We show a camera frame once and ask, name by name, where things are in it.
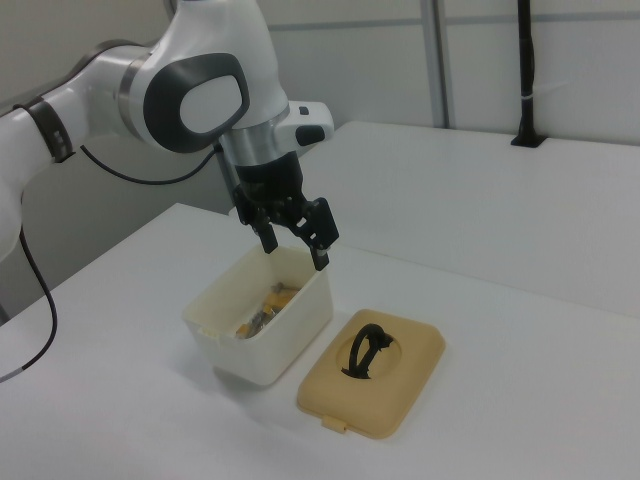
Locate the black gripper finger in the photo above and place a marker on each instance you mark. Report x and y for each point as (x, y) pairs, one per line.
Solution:
(260, 220)
(317, 222)

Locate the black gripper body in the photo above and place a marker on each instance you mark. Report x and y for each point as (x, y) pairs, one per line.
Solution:
(272, 177)

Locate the tan case lid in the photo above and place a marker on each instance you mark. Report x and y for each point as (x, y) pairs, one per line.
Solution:
(400, 380)

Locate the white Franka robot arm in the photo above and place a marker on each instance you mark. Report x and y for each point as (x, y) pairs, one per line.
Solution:
(210, 55)

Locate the white plastic tool case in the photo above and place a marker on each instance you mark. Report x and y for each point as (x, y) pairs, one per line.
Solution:
(300, 320)

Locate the yellow and grey tools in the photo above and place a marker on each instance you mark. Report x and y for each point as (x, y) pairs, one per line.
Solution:
(275, 300)

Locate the black pole with base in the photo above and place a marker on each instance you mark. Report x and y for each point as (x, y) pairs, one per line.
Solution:
(525, 50)

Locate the grey partition post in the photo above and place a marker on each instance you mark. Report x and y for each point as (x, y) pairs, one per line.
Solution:
(440, 60)

